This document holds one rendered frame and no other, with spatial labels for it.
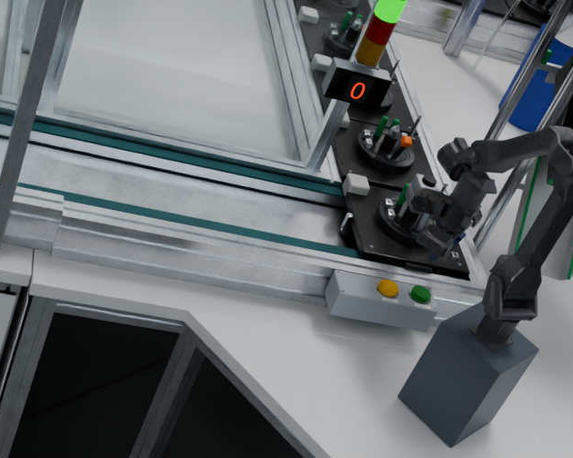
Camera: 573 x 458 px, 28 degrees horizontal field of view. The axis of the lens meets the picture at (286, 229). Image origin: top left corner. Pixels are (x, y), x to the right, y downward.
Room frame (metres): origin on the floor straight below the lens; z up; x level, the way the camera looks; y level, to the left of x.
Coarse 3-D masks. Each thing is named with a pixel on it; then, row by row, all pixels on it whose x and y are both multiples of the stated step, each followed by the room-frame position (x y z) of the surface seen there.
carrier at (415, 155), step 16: (352, 128) 2.33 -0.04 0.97; (368, 128) 2.36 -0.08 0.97; (384, 128) 2.39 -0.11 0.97; (336, 144) 2.23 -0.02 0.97; (352, 144) 2.26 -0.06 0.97; (368, 144) 2.23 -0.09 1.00; (384, 144) 2.26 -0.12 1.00; (416, 144) 2.38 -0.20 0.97; (352, 160) 2.19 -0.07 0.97; (368, 160) 2.21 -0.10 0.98; (384, 160) 2.22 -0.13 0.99; (400, 160) 2.25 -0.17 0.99; (416, 160) 2.31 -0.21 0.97; (368, 176) 2.16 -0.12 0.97; (384, 176) 2.19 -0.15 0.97; (400, 176) 2.22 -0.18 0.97
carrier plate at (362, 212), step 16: (368, 192) 2.10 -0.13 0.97; (384, 192) 2.13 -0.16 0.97; (400, 192) 2.15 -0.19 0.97; (352, 208) 2.01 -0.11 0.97; (368, 208) 2.04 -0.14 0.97; (352, 224) 1.98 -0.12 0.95; (368, 224) 1.98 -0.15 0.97; (368, 240) 1.93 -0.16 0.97; (384, 240) 1.95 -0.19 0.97; (368, 256) 1.89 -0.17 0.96; (384, 256) 1.90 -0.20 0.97; (400, 256) 1.92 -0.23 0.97; (416, 256) 1.94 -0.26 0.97; (448, 256) 2.00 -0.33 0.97; (432, 272) 1.94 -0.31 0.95; (448, 272) 1.96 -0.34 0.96; (464, 272) 1.97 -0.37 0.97
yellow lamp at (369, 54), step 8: (368, 40) 2.06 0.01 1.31; (360, 48) 2.06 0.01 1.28; (368, 48) 2.05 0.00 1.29; (376, 48) 2.06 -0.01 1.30; (384, 48) 2.07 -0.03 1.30; (360, 56) 2.06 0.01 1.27; (368, 56) 2.05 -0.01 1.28; (376, 56) 2.06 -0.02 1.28; (368, 64) 2.06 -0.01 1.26; (376, 64) 2.07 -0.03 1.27
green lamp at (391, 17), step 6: (378, 0) 2.08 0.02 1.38; (384, 0) 2.06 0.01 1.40; (390, 0) 2.05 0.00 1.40; (396, 0) 2.05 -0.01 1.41; (378, 6) 2.06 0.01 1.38; (384, 6) 2.06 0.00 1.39; (390, 6) 2.05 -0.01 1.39; (396, 6) 2.06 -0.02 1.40; (402, 6) 2.07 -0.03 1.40; (378, 12) 2.06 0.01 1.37; (384, 12) 2.05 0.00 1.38; (390, 12) 2.05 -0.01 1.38; (396, 12) 2.06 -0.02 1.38; (384, 18) 2.05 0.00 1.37; (390, 18) 2.06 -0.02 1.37; (396, 18) 2.06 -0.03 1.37
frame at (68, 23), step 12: (72, 0) 1.88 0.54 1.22; (72, 12) 1.88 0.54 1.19; (60, 24) 1.87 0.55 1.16; (72, 24) 1.88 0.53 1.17; (60, 36) 1.88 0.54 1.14; (72, 36) 1.88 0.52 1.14; (60, 48) 1.88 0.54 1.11; (60, 60) 1.88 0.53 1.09; (48, 72) 1.88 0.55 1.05; (60, 72) 1.88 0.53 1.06; (48, 84) 1.88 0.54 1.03; (60, 84) 1.89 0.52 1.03; (48, 96) 1.88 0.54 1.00; (48, 108) 1.88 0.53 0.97
